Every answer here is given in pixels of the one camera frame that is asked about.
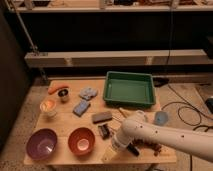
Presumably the dark grey block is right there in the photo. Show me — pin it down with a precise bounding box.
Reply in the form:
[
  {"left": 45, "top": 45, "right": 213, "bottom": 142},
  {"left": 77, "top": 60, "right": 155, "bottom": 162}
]
[{"left": 92, "top": 111, "right": 112, "bottom": 123}]

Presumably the small metal cup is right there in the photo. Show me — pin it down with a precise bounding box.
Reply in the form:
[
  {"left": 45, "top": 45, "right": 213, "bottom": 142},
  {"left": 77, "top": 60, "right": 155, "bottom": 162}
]
[{"left": 58, "top": 89, "right": 69, "bottom": 103}]

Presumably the wooden shelf rail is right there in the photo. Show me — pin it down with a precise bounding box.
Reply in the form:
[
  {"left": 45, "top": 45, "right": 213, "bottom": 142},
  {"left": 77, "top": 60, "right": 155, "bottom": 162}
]
[{"left": 25, "top": 49, "right": 213, "bottom": 68}]

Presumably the blue sponge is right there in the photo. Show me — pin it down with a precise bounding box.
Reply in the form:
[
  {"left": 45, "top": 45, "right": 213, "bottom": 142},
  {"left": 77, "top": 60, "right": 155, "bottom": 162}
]
[{"left": 73, "top": 100, "right": 90, "bottom": 117}]

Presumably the bunch of brown grapes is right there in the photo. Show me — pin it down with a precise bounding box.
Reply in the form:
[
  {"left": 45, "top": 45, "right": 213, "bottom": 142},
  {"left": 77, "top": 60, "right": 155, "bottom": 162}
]
[{"left": 133, "top": 139, "right": 162, "bottom": 156}]

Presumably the white cup orange inside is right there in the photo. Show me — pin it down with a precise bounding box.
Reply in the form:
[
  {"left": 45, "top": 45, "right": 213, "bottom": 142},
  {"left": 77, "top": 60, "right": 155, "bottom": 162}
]
[{"left": 40, "top": 99, "right": 56, "bottom": 117}]

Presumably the black handled brush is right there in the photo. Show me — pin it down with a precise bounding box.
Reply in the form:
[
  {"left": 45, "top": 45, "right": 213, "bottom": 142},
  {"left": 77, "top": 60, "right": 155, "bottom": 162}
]
[{"left": 98, "top": 124, "right": 139, "bottom": 157}]

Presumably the red bowl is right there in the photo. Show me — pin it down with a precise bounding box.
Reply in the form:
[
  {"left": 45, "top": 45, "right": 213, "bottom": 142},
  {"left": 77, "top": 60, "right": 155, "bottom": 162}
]
[{"left": 68, "top": 127, "right": 95, "bottom": 156}]

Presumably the light blue cloth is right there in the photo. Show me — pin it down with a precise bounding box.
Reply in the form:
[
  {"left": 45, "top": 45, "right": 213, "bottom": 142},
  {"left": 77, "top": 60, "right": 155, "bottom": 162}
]
[{"left": 79, "top": 87, "right": 98, "bottom": 101}]

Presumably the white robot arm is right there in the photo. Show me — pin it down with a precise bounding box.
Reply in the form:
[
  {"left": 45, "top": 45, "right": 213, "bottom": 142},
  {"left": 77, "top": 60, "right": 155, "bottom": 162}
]
[{"left": 102, "top": 111, "right": 213, "bottom": 163}]

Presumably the purple bowl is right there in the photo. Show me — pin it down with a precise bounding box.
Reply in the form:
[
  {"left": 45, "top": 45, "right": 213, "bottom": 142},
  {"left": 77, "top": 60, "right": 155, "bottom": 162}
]
[{"left": 26, "top": 128, "right": 57, "bottom": 160}]

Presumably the green plastic tray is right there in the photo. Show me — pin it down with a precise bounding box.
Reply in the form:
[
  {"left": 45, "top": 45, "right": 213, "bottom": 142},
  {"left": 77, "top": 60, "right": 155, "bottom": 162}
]
[{"left": 103, "top": 71, "right": 156, "bottom": 108}]

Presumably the orange carrot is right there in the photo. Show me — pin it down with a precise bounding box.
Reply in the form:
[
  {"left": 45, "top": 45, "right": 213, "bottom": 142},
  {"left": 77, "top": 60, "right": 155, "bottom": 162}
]
[{"left": 47, "top": 84, "right": 69, "bottom": 95}]

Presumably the black cable on floor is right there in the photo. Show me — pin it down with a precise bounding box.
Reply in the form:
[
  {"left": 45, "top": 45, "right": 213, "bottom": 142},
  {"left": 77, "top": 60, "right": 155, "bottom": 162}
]
[{"left": 161, "top": 83, "right": 213, "bottom": 171}]

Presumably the wooden spoon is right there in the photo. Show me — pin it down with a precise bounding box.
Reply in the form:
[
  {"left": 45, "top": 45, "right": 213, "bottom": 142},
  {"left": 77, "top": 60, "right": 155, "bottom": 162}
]
[{"left": 118, "top": 108, "right": 128, "bottom": 118}]

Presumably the light blue cup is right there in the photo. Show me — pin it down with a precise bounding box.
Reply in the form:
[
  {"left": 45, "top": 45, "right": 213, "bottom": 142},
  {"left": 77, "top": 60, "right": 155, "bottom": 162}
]
[{"left": 154, "top": 111, "right": 168, "bottom": 126}]

